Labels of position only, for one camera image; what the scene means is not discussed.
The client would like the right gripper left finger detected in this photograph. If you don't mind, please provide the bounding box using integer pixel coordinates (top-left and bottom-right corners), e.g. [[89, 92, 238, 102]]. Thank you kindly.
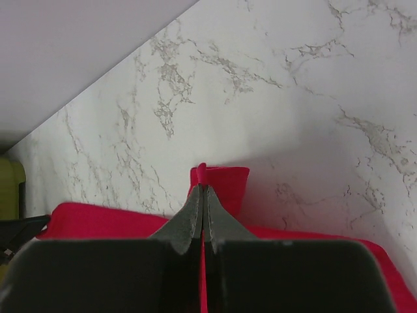
[[1, 186, 204, 312]]

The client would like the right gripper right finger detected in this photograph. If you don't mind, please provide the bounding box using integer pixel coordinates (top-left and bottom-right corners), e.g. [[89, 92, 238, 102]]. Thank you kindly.
[[203, 186, 396, 312]]

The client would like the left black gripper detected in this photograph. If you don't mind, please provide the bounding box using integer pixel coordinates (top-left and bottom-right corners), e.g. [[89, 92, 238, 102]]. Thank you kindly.
[[1, 215, 51, 261]]

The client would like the crimson red t shirt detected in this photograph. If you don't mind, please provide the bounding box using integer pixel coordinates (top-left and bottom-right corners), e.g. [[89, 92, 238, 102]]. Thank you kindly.
[[37, 163, 416, 312]]

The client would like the olive green basket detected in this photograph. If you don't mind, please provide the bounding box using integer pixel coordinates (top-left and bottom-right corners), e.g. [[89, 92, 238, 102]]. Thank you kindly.
[[1, 157, 26, 220]]

